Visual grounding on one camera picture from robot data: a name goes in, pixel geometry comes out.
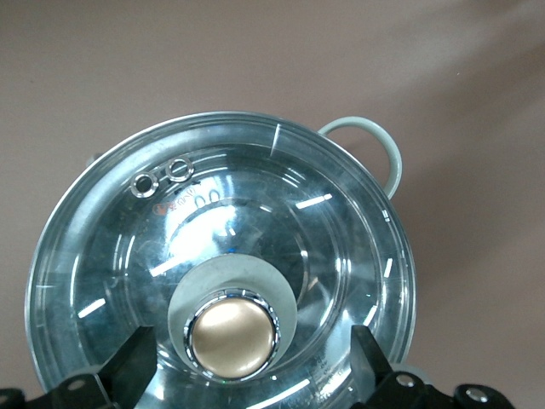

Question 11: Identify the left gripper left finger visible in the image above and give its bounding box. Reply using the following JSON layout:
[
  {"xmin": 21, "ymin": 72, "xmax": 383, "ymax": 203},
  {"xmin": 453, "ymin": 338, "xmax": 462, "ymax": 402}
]
[{"xmin": 0, "ymin": 325, "xmax": 158, "ymax": 409}]

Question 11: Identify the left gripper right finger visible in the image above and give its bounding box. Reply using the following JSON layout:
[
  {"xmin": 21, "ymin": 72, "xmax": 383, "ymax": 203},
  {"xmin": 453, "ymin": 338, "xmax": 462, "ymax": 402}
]
[{"xmin": 349, "ymin": 324, "xmax": 513, "ymax": 409}]

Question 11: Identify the glass lid with gold knob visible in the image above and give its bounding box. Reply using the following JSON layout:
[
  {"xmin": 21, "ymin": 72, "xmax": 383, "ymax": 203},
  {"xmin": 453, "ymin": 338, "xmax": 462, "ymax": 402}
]
[{"xmin": 24, "ymin": 111, "xmax": 416, "ymax": 409}]

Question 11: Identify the brown table cover sheet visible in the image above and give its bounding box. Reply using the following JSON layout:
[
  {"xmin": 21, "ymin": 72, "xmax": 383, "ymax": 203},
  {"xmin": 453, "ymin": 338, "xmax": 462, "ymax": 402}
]
[{"xmin": 0, "ymin": 0, "xmax": 545, "ymax": 409}]

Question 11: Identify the steel pot with grey handles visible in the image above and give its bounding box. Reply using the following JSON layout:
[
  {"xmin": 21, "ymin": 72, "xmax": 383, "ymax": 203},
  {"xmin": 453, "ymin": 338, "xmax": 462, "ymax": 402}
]
[{"xmin": 83, "ymin": 115, "xmax": 427, "ymax": 387}]

